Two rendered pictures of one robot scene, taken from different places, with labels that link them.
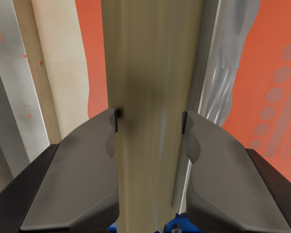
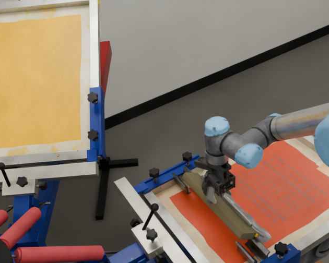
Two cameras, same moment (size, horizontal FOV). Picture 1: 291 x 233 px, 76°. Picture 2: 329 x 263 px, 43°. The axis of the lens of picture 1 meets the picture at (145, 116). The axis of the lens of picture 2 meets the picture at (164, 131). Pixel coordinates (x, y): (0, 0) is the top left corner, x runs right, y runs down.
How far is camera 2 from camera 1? 1.50 m
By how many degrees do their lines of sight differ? 77
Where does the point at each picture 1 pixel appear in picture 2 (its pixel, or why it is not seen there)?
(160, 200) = (240, 221)
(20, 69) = (183, 234)
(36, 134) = (196, 251)
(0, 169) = not seen: outside the picture
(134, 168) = (222, 209)
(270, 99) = (259, 206)
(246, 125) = (262, 217)
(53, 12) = (183, 225)
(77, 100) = (202, 243)
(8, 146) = not seen: outside the picture
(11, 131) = not seen: outside the picture
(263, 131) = (270, 214)
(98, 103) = (209, 240)
